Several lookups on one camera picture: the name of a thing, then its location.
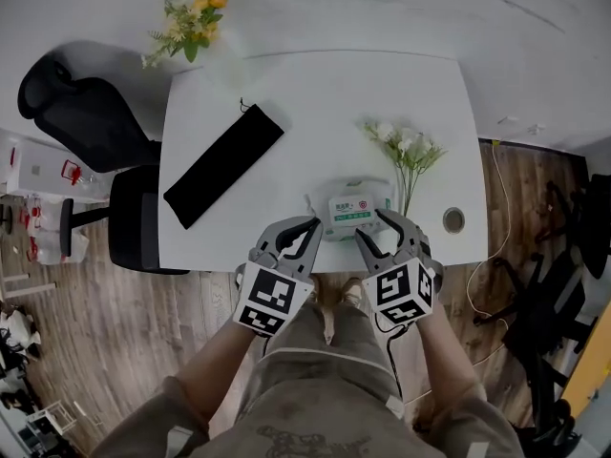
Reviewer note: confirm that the person's right shoe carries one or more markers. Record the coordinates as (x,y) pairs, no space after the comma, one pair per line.
(352,291)

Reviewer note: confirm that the clear storage box red clips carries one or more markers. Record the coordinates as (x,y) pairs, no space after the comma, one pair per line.
(43,170)

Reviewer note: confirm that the person's khaki trousers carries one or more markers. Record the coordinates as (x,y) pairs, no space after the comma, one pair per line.
(324,356)

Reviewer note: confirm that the yellow board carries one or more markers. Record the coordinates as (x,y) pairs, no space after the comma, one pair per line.
(587,370)

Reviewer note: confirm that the black office chair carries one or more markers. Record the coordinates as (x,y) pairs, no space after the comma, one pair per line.
(90,117)

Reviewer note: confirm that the yellow artificial flower bunch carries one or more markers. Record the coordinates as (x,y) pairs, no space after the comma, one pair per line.
(193,24)

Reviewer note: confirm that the white plastic wipes pack lid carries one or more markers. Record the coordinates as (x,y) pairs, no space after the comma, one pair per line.
(349,208)

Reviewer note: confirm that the white artificial flower bunch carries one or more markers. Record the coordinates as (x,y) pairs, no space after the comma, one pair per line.
(406,148)

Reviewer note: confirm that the person's left shoe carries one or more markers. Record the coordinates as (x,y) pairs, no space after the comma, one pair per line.
(312,296)

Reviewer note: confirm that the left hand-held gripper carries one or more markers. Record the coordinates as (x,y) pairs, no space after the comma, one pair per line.
(267,298)

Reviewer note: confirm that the pile of black chair bases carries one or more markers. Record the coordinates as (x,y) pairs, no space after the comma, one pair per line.
(549,303)

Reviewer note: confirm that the person's right forearm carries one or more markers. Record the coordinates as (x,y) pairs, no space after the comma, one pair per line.
(446,360)

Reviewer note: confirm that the person's left forearm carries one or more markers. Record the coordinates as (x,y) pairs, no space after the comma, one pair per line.
(217,365)

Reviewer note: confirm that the white green wet wipes pack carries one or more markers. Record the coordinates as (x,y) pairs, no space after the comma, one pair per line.
(346,186)

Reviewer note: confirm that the stacked clear plastic containers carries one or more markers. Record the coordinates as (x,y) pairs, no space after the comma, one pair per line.
(52,236)

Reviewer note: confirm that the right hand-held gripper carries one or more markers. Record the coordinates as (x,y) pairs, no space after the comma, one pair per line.
(401,294)

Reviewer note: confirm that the person's shoe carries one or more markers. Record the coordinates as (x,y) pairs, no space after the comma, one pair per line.
(312,296)
(352,291)

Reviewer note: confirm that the person's khaki shirt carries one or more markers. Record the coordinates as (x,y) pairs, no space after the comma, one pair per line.
(310,432)

